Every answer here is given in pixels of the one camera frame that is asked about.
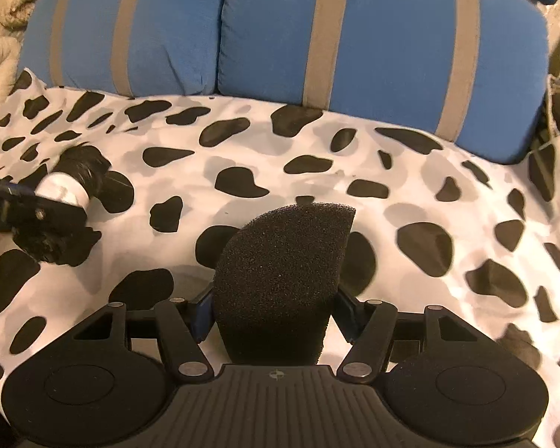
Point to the blue striped pillow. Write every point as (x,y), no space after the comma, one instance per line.
(392,32)
(168,23)

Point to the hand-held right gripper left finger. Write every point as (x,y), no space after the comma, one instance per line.
(203,317)

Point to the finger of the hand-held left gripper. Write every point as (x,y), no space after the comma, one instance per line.
(9,185)
(42,214)

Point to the cow print blanket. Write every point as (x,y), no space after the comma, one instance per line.
(401,186)

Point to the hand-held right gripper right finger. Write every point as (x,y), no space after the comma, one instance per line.
(347,317)

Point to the beige knit blanket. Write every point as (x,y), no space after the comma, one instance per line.
(0,56)

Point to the black foam sponge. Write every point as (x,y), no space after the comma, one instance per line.
(280,270)

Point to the black and white sock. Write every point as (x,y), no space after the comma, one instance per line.
(81,168)

